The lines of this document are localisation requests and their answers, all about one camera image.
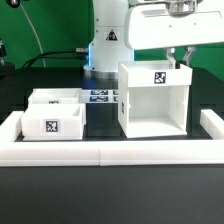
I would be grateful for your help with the white drawer tray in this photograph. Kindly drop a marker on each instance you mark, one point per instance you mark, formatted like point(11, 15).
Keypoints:
point(42, 122)
point(57, 96)

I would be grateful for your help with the black stand at left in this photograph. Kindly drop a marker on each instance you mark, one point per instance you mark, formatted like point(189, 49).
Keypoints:
point(6, 68)

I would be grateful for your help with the fiducial marker sheet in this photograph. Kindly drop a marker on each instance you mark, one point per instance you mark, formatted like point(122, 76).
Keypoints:
point(100, 96)

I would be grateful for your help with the white drawer cabinet box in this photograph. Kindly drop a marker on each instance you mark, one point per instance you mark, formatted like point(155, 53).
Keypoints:
point(153, 98)

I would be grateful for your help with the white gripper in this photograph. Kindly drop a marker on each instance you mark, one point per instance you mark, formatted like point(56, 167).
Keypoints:
point(153, 24)

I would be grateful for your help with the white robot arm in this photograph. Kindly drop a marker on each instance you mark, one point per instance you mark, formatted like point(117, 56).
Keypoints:
point(123, 26)

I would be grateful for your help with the white U-shaped foam fence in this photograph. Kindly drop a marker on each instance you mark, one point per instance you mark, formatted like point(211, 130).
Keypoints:
point(100, 153)

